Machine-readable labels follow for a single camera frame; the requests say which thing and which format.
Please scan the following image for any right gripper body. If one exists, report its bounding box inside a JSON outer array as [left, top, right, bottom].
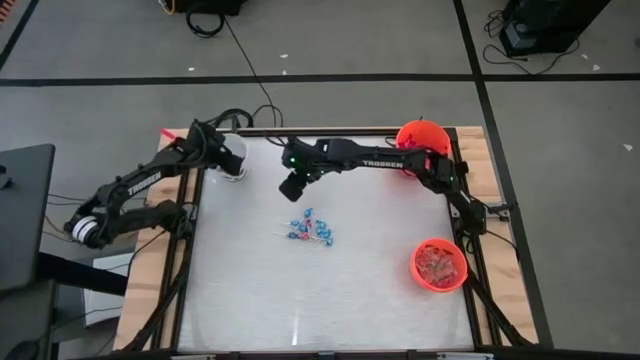
[[278, 139, 331, 204]]

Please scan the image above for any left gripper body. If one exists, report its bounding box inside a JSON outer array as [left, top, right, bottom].
[[212, 134, 246, 176]]

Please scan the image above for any red gummy fish candy pack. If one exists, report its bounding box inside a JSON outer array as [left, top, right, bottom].
[[419, 269, 449, 291], [417, 249, 446, 276], [434, 259, 462, 289]]

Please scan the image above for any white scary-face halloween bucket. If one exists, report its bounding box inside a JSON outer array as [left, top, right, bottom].
[[207, 130, 250, 182]]

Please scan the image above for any orange jack-o-lantern bucket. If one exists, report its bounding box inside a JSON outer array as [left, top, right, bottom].
[[409, 237, 470, 294], [394, 119, 453, 180]]

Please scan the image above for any black floor box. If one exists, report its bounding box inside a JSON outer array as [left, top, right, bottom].
[[172, 0, 247, 16]]

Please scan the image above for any white box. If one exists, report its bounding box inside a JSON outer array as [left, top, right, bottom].
[[82, 252, 135, 329]]

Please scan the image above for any black equipment case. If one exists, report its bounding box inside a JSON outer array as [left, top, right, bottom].
[[499, 0, 612, 57]]

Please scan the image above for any black looped cable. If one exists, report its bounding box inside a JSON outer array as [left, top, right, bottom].
[[214, 106, 255, 127]]

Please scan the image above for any black floor cable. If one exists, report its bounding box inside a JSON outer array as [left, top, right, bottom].
[[222, 14, 284, 129]]

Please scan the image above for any coiled black cable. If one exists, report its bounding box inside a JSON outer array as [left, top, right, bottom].
[[185, 8, 225, 39]]

